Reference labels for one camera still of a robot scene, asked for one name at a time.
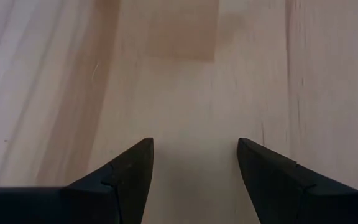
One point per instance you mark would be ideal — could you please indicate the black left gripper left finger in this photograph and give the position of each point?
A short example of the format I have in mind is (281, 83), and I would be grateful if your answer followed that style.
(104, 199)

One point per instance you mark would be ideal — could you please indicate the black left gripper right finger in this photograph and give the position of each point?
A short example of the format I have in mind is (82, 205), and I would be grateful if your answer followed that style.
(291, 199)

